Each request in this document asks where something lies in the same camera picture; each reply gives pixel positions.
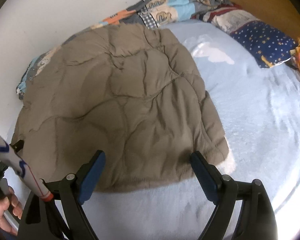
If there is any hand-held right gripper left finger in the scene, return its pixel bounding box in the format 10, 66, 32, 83
17, 150, 106, 240

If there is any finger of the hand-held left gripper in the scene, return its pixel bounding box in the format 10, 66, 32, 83
9, 140, 25, 153

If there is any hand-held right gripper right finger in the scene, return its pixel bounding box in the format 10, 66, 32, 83
189, 151, 278, 240

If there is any brown puffer jacket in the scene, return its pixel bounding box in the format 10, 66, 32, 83
10, 23, 229, 193

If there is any person's left hand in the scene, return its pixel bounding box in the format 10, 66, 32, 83
0, 185, 23, 235

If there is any white printed rod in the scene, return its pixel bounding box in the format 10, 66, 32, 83
0, 124, 73, 240

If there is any light blue fleece blanket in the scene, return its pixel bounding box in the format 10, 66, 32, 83
5, 21, 300, 240

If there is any navy star striped pillow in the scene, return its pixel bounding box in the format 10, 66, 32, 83
190, 4, 299, 68

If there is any patchwork cartoon print quilt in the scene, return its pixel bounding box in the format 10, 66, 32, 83
16, 0, 237, 100

